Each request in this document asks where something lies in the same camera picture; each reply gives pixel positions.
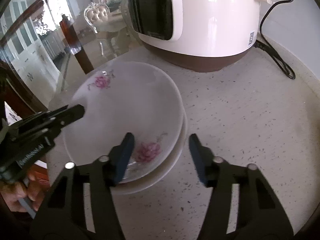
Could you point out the white ornate chair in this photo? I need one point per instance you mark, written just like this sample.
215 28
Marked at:
96 14

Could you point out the white rice cooker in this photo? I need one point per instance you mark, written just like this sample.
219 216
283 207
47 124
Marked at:
199 35

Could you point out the white plate under stack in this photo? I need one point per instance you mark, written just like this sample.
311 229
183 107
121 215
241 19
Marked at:
159 173

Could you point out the large floral white plate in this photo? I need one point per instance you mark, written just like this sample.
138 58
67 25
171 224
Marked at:
121 98

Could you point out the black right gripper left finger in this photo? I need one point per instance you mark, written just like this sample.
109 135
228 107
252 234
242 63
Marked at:
62 212

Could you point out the brown wooden door frame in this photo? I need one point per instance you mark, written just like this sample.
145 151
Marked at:
75 45

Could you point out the left hand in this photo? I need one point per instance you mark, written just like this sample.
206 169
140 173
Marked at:
35 192

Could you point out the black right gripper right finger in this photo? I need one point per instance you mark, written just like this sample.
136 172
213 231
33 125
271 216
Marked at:
260 213

